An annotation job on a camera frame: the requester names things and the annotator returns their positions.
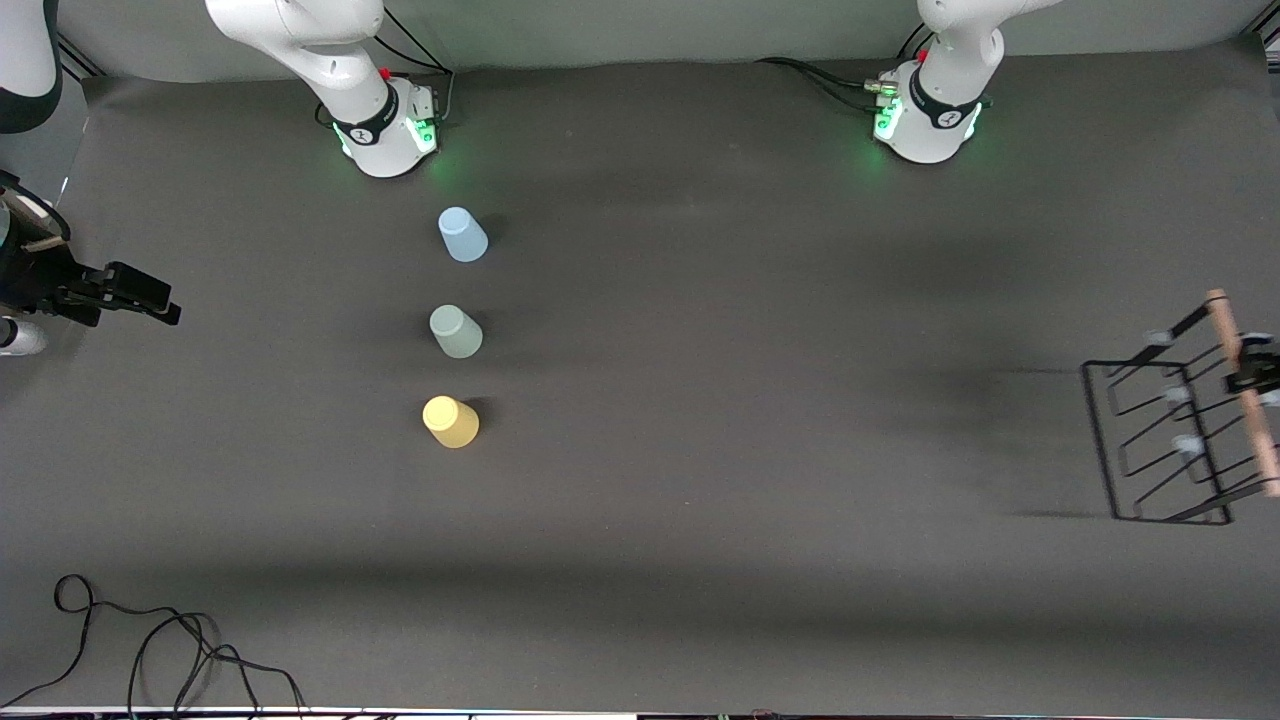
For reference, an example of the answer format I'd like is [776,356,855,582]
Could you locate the black wire cup holder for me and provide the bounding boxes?
[1080,288,1280,526]

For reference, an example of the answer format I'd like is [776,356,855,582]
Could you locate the pale green plastic cup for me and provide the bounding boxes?
[429,305,484,360]

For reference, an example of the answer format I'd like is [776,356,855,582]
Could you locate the yellow plastic cup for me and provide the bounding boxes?
[422,396,480,449]

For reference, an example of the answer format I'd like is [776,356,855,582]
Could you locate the light blue plastic cup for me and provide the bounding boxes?
[438,207,490,264]

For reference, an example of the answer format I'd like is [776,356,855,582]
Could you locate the dark grey table mat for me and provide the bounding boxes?
[0,35,1280,713]

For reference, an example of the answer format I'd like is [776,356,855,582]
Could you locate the thin black loose cable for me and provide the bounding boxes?
[0,574,309,713]

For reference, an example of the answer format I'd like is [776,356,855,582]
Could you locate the black right arm base cables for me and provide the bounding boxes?
[370,8,459,126]

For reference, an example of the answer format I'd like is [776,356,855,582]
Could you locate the black arm base cables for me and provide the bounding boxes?
[370,8,459,126]
[755,55,901,113]

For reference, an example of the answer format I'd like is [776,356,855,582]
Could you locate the black left arm base cables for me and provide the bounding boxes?
[755,55,901,113]

